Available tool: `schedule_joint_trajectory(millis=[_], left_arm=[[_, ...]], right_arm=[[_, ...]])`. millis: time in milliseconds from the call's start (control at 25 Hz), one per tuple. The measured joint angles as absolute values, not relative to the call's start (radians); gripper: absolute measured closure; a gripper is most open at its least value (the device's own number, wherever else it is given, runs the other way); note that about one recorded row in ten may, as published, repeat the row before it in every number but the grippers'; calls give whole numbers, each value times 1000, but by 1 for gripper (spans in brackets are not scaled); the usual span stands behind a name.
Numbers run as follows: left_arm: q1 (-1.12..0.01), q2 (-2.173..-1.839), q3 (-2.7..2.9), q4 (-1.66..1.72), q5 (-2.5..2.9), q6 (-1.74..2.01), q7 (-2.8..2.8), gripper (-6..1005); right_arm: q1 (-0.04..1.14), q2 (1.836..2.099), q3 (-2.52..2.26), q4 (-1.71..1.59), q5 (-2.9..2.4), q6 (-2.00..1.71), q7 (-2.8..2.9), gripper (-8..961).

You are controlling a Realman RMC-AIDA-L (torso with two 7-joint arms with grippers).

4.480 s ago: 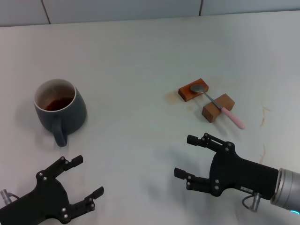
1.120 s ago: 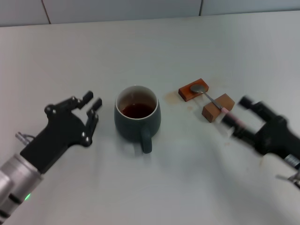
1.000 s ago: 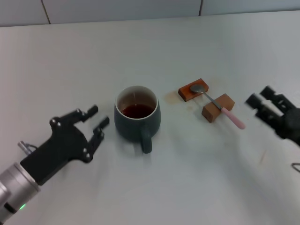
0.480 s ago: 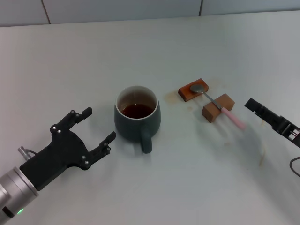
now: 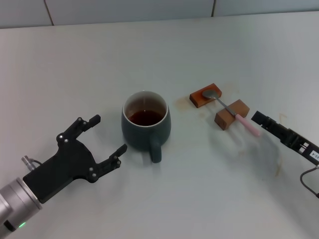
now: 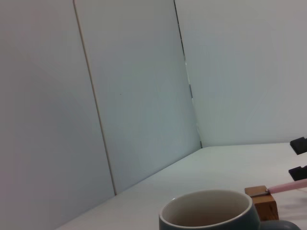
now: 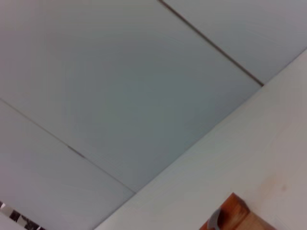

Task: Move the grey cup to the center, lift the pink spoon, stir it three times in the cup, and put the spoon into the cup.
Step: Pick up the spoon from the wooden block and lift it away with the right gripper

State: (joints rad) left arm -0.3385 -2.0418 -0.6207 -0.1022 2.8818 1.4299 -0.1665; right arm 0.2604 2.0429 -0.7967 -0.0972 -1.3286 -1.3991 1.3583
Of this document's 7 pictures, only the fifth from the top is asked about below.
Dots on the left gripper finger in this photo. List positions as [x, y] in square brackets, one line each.
[107, 166]
[74, 128]

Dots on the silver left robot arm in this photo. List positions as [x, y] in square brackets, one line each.
[15, 201]

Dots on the grey ceramic cup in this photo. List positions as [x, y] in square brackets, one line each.
[139, 134]

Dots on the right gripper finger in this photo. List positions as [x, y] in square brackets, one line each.
[270, 123]
[272, 134]

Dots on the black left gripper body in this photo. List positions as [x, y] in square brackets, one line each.
[67, 164]

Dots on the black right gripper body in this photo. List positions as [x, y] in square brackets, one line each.
[301, 144]

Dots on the flat reddish wooden block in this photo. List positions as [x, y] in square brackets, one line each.
[197, 98]

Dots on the arched light wooden block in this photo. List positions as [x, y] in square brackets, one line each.
[224, 120]

